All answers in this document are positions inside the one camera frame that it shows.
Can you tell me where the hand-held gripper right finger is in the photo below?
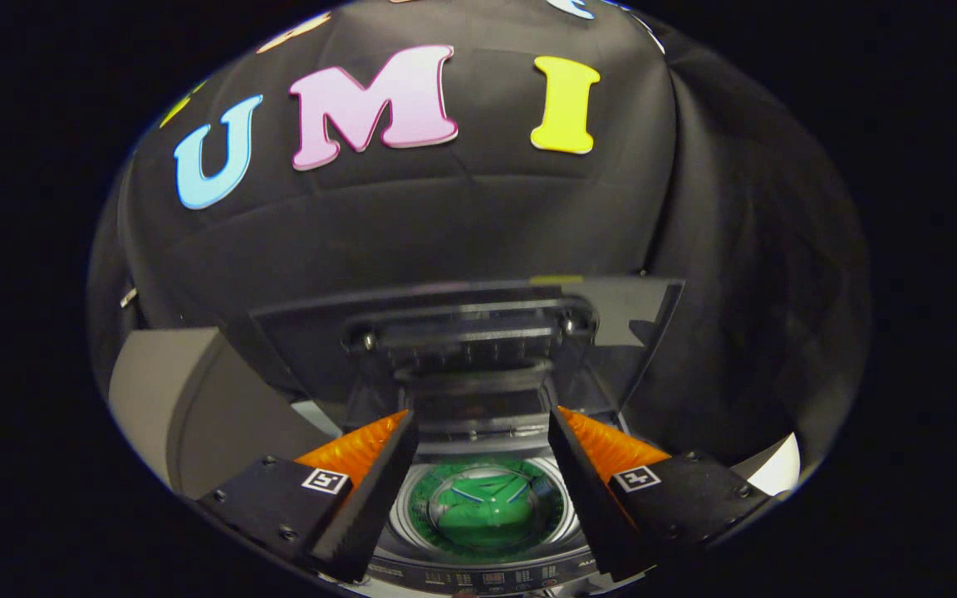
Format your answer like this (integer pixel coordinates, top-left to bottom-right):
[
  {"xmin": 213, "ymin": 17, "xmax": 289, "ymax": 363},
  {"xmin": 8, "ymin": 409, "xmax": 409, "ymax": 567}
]
[{"xmin": 547, "ymin": 405, "xmax": 774, "ymax": 582}]

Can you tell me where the green polo shirt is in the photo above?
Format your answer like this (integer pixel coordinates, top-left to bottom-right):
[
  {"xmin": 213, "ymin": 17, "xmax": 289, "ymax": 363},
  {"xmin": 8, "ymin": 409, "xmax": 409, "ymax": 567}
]
[{"xmin": 427, "ymin": 469, "xmax": 539, "ymax": 549}]

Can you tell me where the white board with black marks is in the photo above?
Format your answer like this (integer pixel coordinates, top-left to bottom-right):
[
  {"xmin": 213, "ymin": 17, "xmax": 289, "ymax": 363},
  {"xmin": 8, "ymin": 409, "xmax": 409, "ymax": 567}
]
[{"xmin": 748, "ymin": 432, "xmax": 802, "ymax": 497}]

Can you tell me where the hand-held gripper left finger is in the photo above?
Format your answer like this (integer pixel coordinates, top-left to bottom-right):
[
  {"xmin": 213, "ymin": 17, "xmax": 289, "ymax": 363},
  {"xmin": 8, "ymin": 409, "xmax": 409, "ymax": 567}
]
[{"xmin": 196, "ymin": 409, "xmax": 420, "ymax": 584}]

